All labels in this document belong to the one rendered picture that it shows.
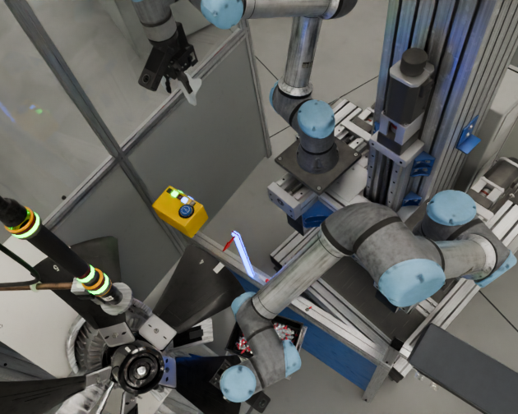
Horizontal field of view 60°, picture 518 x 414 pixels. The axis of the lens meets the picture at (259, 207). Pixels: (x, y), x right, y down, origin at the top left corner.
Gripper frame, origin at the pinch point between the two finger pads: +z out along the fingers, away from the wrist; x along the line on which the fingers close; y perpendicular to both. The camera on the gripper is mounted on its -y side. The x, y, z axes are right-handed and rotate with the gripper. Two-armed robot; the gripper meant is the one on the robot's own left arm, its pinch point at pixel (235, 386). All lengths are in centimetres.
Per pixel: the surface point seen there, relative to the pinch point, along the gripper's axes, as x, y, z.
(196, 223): -34, 42, 7
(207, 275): -18.5, 25.2, -13.1
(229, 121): -102, 76, 63
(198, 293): -12.8, 23.9, -14.1
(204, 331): -6.9, 17.1, 2.2
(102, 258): -3, 45, -32
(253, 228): -79, 36, 113
